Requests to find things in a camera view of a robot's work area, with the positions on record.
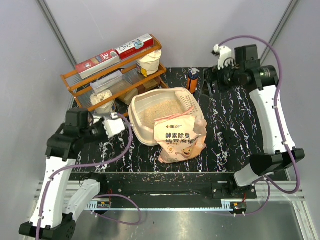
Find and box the white paper bag lower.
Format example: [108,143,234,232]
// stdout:
[89,89,118,115]

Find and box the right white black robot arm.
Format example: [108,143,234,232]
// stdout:
[201,44,305,198]

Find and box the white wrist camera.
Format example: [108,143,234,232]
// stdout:
[212,44,235,70]
[103,112,126,138]

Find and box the red white box left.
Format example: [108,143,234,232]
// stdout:
[75,48,120,80]

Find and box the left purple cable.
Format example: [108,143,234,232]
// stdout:
[34,112,142,240]

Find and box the red white box right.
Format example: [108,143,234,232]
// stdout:
[115,34,154,60]

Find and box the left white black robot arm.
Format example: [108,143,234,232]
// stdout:
[18,108,109,240]

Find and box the white paper bag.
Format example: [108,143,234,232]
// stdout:
[136,49,162,77]
[89,89,118,115]

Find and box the white paper bag upper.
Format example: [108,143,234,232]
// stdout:
[136,49,162,77]

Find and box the brown box under shelf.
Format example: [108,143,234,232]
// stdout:
[117,88,139,106]

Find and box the beige plastic litter box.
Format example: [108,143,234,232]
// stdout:
[128,87,204,146]

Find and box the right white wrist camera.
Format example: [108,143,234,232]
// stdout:
[212,44,235,70]

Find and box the clear plastic box on shelf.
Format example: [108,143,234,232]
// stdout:
[90,70,123,94]

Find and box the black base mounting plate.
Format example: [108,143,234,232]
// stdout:
[79,171,258,208]

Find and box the purple cable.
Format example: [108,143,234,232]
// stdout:
[207,34,304,217]
[34,112,142,240]

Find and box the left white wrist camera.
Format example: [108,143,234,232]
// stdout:
[103,112,126,138]

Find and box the red white box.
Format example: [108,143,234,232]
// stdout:
[75,48,120,80]
[115,34,154,60]

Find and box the orange pump bottle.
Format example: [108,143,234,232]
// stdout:
[186,67,200,94]

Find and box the orange wooden shelf rack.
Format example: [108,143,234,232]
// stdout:
[61,34,166,113]

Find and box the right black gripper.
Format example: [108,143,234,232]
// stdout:
[199,60,244,97]

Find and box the pink cat litter bag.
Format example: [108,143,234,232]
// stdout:
[153,106,207,164]

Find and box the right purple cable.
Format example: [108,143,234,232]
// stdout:
[207,34,304,217]

